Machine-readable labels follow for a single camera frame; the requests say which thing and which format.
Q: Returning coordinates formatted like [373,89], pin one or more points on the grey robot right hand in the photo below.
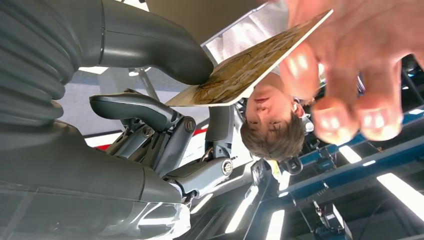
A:
[66,159]

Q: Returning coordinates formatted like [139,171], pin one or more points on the red barrier belt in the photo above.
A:
[200,132]

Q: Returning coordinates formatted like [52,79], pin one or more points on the ceiling light panel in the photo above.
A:
[402,195]
[350,154]

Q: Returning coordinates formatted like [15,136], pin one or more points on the blue steel beam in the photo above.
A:
[364,169]

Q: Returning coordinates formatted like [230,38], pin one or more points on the person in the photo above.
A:
[271,132]

